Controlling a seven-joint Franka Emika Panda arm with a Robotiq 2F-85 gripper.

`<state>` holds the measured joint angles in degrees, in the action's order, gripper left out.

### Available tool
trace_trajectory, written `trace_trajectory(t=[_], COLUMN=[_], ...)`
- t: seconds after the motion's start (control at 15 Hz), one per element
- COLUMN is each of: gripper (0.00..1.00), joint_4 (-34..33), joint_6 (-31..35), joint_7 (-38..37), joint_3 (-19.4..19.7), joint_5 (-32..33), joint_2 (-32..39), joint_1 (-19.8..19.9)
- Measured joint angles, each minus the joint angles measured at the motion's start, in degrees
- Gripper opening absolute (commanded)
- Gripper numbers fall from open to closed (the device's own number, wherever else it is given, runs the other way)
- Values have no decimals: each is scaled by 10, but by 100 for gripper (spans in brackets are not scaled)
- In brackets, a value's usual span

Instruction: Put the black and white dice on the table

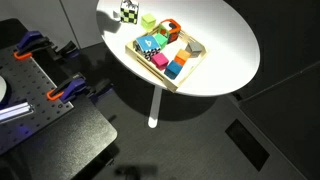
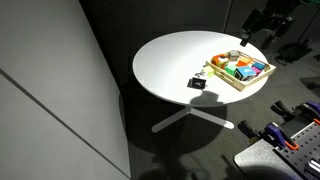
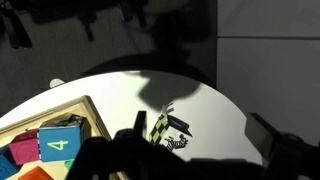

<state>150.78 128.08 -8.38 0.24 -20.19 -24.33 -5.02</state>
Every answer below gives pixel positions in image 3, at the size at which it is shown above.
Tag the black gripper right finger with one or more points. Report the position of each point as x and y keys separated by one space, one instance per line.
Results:
x=263 y=136

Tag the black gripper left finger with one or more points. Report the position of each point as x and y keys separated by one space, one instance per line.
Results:
x=140 y=122

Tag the black white cube blue face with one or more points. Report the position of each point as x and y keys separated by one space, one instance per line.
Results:
x=60 y=143

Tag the green black checkered zebra cube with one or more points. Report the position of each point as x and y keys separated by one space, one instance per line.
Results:
x=163 y=131

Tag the wooden tray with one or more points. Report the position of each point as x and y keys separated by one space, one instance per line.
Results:
x=90 y=111

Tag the plain orange cube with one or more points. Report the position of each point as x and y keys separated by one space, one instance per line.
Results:
x=36 y=174

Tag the magenta cube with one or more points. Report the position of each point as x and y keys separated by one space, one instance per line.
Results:
x=24 y=148

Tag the plain blue cube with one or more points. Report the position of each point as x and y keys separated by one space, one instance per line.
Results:
x=6 y=168

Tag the black metal bar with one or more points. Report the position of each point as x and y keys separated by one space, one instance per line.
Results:
x=16 y=28

